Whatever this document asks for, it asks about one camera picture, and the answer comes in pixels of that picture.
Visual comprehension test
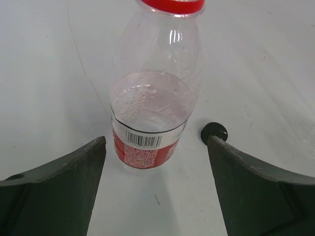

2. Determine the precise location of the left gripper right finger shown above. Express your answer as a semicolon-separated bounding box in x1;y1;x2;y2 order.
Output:
208;136;315;236

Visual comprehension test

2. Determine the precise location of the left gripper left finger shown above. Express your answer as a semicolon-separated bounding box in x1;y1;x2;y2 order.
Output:
0;136;106;236

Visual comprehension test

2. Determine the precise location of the clear bottle red label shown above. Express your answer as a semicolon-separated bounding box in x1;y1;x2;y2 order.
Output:
110;0;205;170

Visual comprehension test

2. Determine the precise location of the black bottle cap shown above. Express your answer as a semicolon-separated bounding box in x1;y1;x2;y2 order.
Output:
200;122;228;145

